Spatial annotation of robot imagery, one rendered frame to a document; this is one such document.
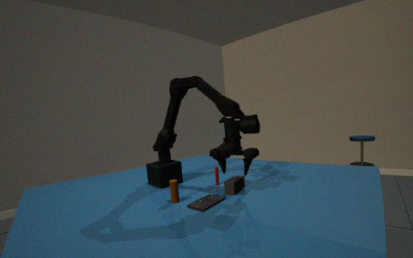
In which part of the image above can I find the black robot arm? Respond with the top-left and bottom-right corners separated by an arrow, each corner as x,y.
153,76 -> 260,164

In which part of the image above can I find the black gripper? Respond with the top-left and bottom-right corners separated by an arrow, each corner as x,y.
209,134 -> 259,175

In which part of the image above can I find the orange-brown cylinder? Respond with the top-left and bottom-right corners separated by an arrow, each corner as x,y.
170,180 -> 180,203

